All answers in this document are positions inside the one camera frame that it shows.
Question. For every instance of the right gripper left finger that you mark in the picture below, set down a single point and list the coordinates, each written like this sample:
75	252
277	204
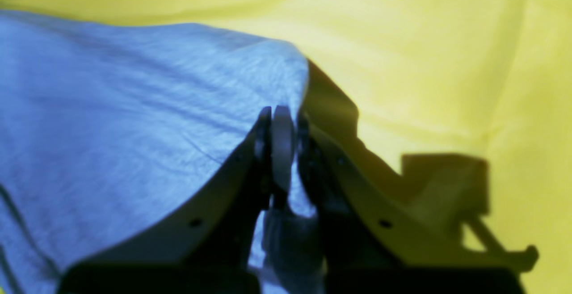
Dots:
203	246

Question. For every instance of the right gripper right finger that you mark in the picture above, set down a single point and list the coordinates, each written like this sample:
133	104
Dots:
369	244

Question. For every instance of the grey t-shirt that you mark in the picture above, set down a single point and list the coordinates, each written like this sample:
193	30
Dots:
105	130

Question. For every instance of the yellow tablecloth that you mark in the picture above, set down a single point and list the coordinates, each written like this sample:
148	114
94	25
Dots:
491	78

